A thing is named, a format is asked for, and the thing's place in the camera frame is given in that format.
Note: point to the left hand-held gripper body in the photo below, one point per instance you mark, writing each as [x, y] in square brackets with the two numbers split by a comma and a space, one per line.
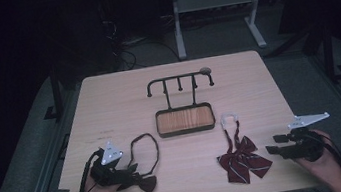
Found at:
[110, 154]

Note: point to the striped red bow tie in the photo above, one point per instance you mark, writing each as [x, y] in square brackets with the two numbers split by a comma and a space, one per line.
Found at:
[241, 161]

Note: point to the black hook rack wooden tray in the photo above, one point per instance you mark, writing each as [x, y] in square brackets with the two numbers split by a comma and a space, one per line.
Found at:
[184, 120]

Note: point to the grey round knob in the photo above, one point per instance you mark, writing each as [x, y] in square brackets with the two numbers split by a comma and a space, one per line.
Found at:
[205, 70]

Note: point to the person's right hand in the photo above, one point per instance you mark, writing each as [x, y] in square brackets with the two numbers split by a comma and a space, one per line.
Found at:
[323, 167]

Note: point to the dark maroon bow tie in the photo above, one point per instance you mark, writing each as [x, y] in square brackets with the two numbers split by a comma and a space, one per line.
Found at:
[156, 145]

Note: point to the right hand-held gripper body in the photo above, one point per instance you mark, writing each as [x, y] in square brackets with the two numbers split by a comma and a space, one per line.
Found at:
[304, 149]

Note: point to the black metal stand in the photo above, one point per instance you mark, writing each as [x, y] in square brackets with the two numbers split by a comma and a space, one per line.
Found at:
[329, 53]
[56, 95]

